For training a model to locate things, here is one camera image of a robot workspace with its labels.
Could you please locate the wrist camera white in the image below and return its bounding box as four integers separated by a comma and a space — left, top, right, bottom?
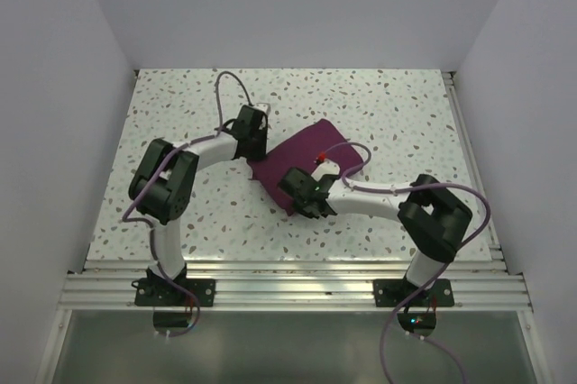
254, 103, 271, 116
311, 152, 341, 181

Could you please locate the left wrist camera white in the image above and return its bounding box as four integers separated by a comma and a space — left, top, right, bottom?
254, 103, 271, 116

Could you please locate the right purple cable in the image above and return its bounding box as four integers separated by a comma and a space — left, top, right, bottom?
324, 142, 492, 384

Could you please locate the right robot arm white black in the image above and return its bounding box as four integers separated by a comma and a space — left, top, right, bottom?
279, 168, 472, 306

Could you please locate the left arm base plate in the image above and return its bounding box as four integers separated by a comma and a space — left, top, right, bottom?
131, 278, 216, 307

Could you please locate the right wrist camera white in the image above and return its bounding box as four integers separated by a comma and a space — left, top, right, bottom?
311, 152, 341, 181

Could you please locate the purple cable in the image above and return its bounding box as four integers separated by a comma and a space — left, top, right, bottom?
121, 69, 256, 338
324, 142, 492, 384

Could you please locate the aluminium rail frame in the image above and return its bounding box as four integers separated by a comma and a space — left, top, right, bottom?
39, 69, 553, 383

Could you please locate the purple cloth mat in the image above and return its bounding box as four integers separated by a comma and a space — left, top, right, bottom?
247, 119, 362, 216

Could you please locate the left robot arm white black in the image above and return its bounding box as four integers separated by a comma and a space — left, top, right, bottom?
122, 103, 270, 306

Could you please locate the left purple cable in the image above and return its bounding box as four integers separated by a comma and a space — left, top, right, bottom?
121, 69, 256, 338

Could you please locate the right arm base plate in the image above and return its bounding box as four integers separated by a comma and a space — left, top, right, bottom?
372, 279, 455, 308

